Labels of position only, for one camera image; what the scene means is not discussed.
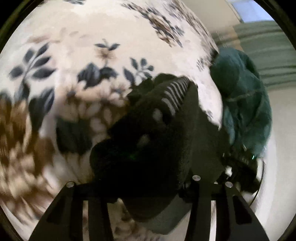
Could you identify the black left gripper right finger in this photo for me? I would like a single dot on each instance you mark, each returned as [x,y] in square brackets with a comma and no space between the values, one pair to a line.
[235,220]

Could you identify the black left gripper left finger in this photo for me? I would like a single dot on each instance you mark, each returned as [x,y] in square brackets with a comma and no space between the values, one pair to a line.
[63,218]

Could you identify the black striped sweater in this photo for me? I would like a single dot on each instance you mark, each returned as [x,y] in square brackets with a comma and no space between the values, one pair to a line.
[153,152]

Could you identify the dark green plush blanket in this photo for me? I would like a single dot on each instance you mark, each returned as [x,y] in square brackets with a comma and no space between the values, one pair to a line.
[247,116]

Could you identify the green curtain right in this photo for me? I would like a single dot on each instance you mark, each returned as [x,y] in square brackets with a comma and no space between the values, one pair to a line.
[267,45]

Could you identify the floral bed blanket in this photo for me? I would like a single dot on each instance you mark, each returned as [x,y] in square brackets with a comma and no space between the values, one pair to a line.
[66,72]

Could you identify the window with metal grille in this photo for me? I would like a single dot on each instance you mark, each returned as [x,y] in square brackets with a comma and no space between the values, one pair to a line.
[250,11]

